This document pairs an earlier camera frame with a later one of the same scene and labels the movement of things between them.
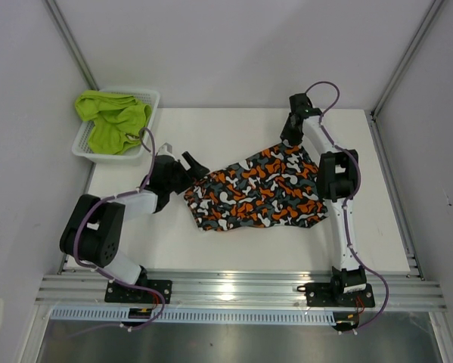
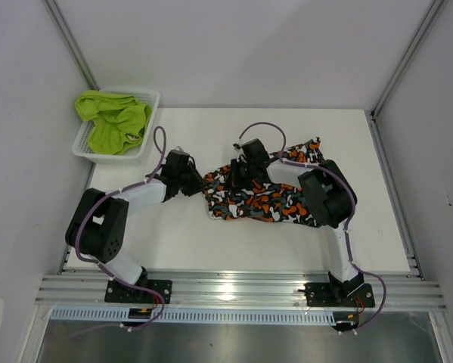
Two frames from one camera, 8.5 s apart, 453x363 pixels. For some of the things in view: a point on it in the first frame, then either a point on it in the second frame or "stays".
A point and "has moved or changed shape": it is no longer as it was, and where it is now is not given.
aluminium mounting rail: (240, 292) stays
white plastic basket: (82, 146) stays
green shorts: (115, 116) stays
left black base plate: (116, 293) stays
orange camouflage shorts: (280, 186) has moved or changed shape
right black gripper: (286, 135) → (234, 179)
